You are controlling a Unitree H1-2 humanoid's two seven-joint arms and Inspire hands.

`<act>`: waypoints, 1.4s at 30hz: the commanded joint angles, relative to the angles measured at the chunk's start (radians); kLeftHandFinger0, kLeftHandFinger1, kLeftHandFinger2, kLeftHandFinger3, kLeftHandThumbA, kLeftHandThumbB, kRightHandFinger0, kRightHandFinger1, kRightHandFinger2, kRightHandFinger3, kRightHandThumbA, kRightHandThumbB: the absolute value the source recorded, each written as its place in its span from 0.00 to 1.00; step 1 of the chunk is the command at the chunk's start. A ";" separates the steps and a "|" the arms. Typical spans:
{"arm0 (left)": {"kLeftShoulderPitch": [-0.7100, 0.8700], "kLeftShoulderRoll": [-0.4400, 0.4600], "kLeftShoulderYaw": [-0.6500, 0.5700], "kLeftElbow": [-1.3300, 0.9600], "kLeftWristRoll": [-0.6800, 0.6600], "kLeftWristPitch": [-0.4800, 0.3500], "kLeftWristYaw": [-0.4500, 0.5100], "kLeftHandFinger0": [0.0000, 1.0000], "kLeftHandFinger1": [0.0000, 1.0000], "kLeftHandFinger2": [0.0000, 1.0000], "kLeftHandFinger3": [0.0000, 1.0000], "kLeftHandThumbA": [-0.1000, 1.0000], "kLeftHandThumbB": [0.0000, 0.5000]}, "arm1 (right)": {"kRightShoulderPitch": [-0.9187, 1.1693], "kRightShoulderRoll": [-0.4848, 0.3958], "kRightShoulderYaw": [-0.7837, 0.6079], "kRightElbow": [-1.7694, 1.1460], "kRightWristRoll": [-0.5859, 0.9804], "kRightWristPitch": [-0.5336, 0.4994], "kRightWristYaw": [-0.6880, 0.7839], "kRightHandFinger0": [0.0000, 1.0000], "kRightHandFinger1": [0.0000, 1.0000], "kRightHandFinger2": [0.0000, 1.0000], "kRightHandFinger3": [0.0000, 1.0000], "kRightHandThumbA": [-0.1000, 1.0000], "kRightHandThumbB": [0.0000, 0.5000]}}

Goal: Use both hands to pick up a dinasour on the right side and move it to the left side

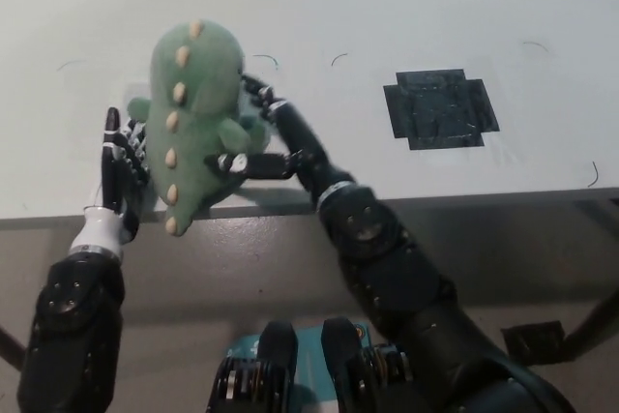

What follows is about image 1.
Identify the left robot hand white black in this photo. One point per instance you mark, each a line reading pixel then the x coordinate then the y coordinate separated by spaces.
pixel 104 229

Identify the right robot hand black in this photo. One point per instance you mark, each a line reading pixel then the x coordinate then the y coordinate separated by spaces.
pixel 304 147

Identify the green plush dinosaur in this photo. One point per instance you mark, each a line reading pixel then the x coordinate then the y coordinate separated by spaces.
pixel 198 113

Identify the black table leg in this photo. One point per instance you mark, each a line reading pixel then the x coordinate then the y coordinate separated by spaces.
pixel 595 331
pixel 12 347

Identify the black tape patch on table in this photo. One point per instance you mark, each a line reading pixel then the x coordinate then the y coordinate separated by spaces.
pixel 440 110

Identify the robot body black teal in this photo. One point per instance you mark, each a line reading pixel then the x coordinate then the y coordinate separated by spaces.
pixel 280 374

